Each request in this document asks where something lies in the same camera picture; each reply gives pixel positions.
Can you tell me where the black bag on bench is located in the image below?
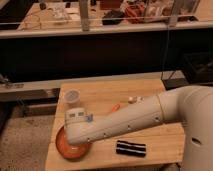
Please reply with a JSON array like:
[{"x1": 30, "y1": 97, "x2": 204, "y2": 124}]
[{"x1": 102, "y1": 10, "x2": 124, "y2": 25}]

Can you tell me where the black crate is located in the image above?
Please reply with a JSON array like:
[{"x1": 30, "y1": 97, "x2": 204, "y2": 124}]
[{"x1": 181, "y1": 52, "x2": 213, "y2": 83}]

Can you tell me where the small white toy figure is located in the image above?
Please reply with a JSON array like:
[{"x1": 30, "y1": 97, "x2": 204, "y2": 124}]
[{"x1": 128, "y1": 96, "x2": 144, "y2": 104}]

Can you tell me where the orange ceramic bowl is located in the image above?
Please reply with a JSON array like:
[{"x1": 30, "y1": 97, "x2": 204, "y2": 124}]
[{"x1": 55, "y1": 127, "x2": 91, "y2": 160}]

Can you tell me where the clear plastic cup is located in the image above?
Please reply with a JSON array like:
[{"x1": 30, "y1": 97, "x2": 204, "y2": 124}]
[{"x1": 63, "y1": 89, "x2": 80, "y2": 108}]

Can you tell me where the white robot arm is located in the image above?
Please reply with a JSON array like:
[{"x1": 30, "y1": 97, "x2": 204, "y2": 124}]
[{"x1": 65, "y1": 86, "x2": 213, "y2": 171}]

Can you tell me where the red orange cloth bundle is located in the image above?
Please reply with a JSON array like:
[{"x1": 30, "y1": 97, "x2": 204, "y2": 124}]
[{"x1": 125, "y1": 4, "x2": 146, "y2": 24}]

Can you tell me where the orange carrot toy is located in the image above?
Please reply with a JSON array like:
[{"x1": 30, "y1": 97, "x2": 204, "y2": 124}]
[{"x1": 107, "y1": 104, "x2": 120, "y2": 115}]

